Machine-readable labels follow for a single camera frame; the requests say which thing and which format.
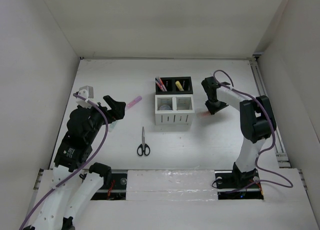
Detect green highlighter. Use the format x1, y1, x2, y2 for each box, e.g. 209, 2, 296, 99
108, 121, 117, 132

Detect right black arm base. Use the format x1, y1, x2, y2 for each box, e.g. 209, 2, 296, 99
212, 170, 264, 200

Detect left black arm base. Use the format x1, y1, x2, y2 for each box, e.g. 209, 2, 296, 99
91, 170, 128, 200

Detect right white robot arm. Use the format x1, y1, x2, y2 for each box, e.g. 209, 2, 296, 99
201, 77, 277, 187

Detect black two-slot pen holder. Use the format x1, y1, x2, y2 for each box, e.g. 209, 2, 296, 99
155, 77, 194, 95

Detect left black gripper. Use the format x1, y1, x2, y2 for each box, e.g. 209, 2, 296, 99
83, 95, 126, 142

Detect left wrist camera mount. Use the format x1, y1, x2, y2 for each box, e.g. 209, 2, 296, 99
75, 86, 94, 108

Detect yellow highlighter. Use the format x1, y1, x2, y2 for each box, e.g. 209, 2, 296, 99
175, 81, 184, 91

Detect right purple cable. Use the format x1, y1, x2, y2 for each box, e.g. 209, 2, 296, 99
213, 69, 294, 193

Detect white two-slot pen holder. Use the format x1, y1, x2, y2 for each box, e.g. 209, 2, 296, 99
154, 94, 196, 125

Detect purple cable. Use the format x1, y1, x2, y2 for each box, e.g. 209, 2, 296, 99
213, 69, 294, 193
18, 93, 111, 230

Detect aluminium rail right side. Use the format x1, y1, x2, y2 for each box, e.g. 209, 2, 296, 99
250, 54, 286, 155

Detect pink red pen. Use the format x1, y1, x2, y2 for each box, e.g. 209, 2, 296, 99
155, 79, 165, 92

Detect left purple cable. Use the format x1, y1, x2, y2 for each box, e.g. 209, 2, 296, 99
18, 93, 111, 230

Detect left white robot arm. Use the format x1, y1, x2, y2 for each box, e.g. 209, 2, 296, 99
20, 92, 126, 229

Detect orange pen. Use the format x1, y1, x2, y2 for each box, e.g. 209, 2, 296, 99
159, 78, 167, 91

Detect black handled scissors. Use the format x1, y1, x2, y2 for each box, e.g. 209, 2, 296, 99
136, 127, 151, 157

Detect orange highlighter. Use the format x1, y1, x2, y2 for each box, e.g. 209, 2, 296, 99
198, 111, 211, 117

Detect clear jar of clips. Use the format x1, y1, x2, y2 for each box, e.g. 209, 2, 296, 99
159, 105, 172, 111

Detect pink highlighter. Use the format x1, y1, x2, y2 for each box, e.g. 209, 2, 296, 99
126, 96, 142, 109

